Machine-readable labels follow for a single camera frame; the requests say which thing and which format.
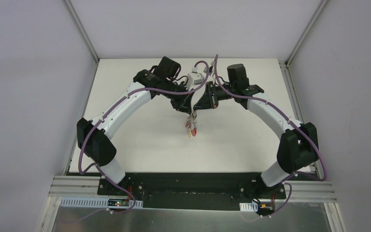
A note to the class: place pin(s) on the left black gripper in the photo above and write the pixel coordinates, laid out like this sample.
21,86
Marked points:
179,103

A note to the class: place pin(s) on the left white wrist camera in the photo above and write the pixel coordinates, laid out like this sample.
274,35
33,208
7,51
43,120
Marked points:
194,79

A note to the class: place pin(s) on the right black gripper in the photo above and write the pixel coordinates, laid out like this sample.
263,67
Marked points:
208,96

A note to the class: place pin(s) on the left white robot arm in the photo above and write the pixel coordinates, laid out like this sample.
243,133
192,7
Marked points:
94,135

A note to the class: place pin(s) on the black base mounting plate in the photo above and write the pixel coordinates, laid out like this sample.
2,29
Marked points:
199,191

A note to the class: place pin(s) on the aluminium frame rail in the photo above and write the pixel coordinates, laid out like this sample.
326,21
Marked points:
301,191

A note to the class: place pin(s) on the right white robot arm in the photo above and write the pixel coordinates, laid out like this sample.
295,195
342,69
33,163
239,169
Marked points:
298,141

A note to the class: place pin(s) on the keyring with coloured keys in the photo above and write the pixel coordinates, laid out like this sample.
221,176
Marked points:
191,124

